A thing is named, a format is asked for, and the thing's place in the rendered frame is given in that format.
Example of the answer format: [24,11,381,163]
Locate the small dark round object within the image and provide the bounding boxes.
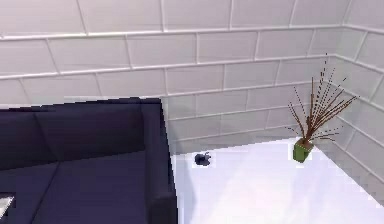
[194,151,212,167]

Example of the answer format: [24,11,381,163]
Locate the dark navy sofa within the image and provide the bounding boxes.
[0,96,179,224]

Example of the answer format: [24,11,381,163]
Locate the brown twigs in green pot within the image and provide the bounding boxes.
[285,52,358,164]

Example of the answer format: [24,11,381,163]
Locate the grey flat object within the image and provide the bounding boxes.
[0,195,15,218]

